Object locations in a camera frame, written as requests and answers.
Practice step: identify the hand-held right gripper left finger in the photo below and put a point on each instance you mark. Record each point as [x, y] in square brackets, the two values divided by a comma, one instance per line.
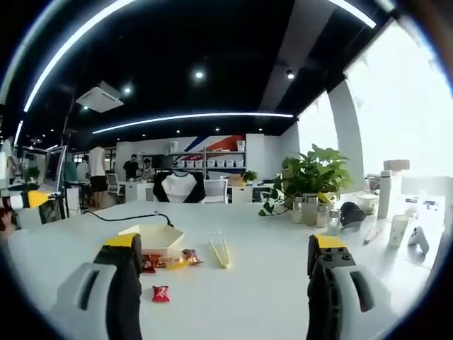
[88, 290]

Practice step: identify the green potted plant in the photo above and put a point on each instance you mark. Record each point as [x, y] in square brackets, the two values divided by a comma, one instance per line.
[315, 170]

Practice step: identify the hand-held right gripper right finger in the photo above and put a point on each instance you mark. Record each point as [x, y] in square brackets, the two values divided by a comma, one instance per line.
[339, 283]

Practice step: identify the yellow food snack packet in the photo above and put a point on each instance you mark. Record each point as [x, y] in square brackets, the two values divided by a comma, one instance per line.
[177, 263]

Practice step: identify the chair with black white shirt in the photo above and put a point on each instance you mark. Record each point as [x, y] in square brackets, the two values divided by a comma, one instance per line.
[178, 187]

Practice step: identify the small green plant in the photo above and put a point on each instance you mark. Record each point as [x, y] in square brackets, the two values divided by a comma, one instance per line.
[250, 176]

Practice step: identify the white hexagonal container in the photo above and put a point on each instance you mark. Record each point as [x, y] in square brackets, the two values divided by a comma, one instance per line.
[166, 238]

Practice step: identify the red food snack packet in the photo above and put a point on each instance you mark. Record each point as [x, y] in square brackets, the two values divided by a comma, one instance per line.
[161, 294]
[154, 263]

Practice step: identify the yellow food tongs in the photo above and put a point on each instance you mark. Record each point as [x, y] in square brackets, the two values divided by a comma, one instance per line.
[220, 255]

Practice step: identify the white paper cup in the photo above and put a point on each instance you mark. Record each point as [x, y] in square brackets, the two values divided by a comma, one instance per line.
[398, 232]

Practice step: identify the white mesh office chair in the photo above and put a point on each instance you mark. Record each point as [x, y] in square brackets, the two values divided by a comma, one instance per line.
[216, 191]

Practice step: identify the glass jar with metal lid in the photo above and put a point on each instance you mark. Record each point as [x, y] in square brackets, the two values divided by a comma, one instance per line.
[311, 212]
[298, 212]

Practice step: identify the white game controller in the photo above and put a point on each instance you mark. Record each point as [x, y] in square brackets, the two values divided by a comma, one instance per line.
[419, 239]

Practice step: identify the small glass shaker jar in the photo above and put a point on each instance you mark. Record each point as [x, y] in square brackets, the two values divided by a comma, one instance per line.
[333, 223]
[321, 217]

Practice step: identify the brown orange food snack packet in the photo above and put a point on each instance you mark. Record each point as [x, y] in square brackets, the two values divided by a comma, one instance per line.
[192, 256]

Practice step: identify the metal stand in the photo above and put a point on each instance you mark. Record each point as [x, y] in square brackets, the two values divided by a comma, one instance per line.
[61, 177]

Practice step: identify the ceiling air conditioner unit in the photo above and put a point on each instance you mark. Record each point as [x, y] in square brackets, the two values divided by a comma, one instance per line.
[99, 96]

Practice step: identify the cardboard box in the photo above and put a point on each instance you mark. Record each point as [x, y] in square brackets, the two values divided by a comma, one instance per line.
[396, 165]

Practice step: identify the black rounded object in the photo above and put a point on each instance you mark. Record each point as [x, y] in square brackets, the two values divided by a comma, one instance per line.
[352, 214]

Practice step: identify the shelf with white boxes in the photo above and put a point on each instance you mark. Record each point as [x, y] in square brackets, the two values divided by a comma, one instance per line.
[212, 159]

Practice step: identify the white bottle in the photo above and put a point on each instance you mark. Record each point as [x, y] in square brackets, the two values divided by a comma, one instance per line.
[385, 195]

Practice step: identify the green white patterned leaf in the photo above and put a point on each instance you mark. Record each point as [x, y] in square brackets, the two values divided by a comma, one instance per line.
[270, 203]

